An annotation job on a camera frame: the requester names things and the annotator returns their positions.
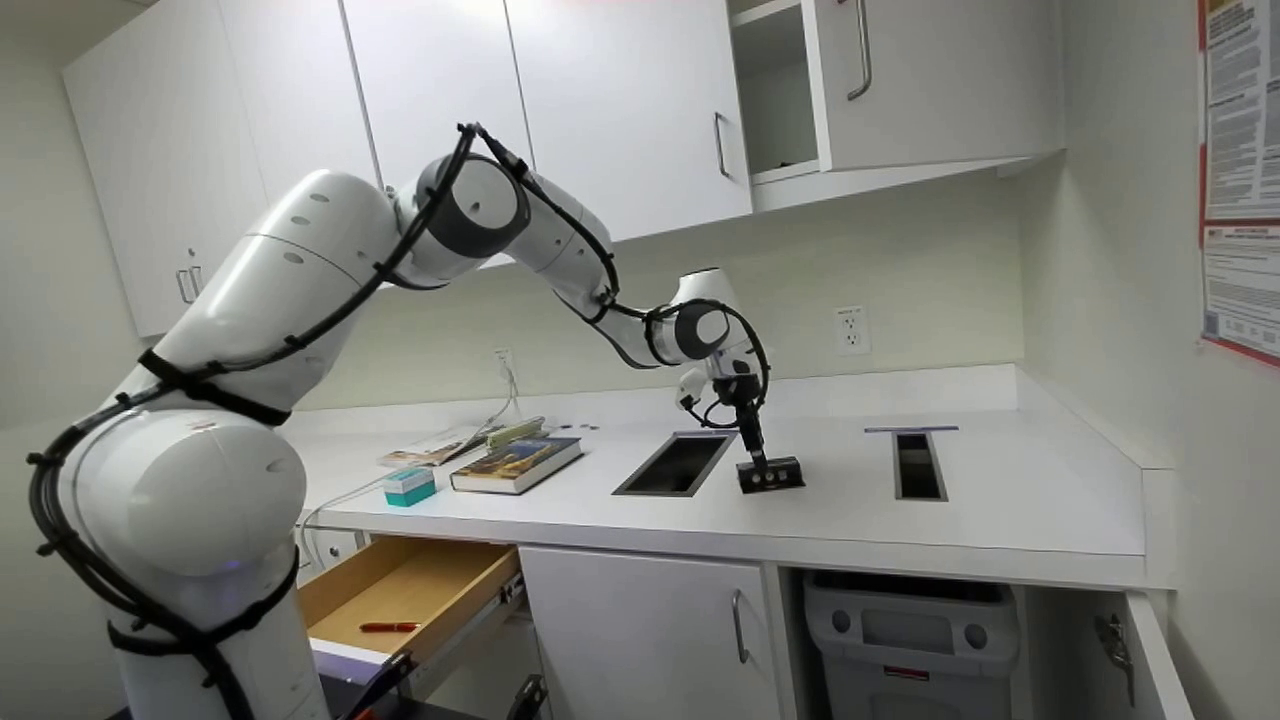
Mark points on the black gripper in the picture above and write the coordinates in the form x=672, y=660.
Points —
x=743, y=390

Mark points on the small black box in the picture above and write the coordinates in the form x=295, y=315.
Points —
x=768, y=473

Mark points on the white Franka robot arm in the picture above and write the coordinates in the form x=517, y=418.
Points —
x=266, y=401

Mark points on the teal and white box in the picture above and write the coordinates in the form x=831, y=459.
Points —
x=409, y=491

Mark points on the open wooden drawer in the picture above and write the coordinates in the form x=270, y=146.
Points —
x=400, y=592

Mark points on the white lower cabinet door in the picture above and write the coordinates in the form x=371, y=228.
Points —
x=641, y=633

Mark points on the dishwasher front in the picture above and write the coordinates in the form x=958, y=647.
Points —
x=915, y=647

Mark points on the stack of papers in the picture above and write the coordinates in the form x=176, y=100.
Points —
x=428, y=451

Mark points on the white upper cabinet door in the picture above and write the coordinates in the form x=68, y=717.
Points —
x=960, y=75
x=172, y=163
x=624, y=114
x=433, y=80

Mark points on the open upper cabinet shelf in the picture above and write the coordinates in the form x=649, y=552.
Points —
x=776, y=87

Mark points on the red pen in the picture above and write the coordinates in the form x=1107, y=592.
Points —
x=390, y=624

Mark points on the open white cabinet door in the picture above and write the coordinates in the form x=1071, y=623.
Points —
x=1156, y=660

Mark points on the white wall outlet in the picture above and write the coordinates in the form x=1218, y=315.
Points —
x=854, y=328

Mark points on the wall poster with text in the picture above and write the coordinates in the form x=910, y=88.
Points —
x=1244, y=172

